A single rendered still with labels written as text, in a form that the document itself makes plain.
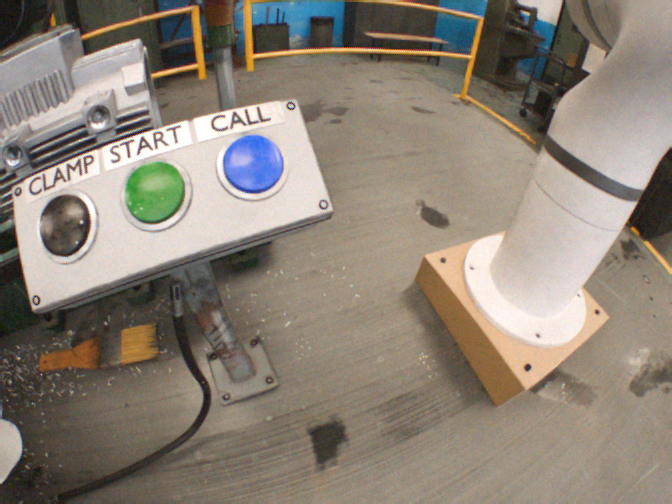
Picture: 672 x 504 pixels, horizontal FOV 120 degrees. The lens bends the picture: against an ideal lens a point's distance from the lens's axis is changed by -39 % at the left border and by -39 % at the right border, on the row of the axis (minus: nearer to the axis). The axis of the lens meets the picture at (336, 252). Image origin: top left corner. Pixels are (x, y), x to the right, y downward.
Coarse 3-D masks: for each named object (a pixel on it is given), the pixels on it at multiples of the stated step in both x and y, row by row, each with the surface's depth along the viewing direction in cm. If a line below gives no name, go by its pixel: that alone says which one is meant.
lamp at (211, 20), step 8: (208, 8) 45; (216, 8) 45; (224, 8) 46; (232, 8) 48; (208, 16) 46; (216, 16) 46; (224, 16) 47; (232, 16) 49; (208, 24) 48; (216, 24) 48; (224, 24) 48
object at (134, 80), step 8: (144, 48) 30; (136, 64) 23; (128, 72) 23; (136, 72) 23; (144, 72) 24; (128, 80) 23; (136, 80) 23; (144, 80) 24; (128, 88) 23; (136, 88) 24; (144, 88) 25; (0, 136) 19
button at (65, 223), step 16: (48, 208) 11; (64, 208) 11; (80, 208) 11; (48, 224) 11; (64, 224) 11; (80, 224) 11; (48, 240) 11; (64, 240) 11; (80, 240) 11; (64, 256) 11
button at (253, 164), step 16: (240, 144) 14; (256, 144) 14; (272, 144) 15; (224, 160) 14; (240, 160) 14; (256, 160) 14; (272, 160) 15; (240, 176) 14; (256, 176) 14; (272, 176) 15; (256, 192) 15
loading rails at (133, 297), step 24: (0, 216) 31; (0, 240) 31; (0, 264) 25; (240, 264) 43; (0, 288) 27; (24, 288) 29; (144, 288) 38; (0, 312) 29; (24, 312) 31; (0, 336) 30
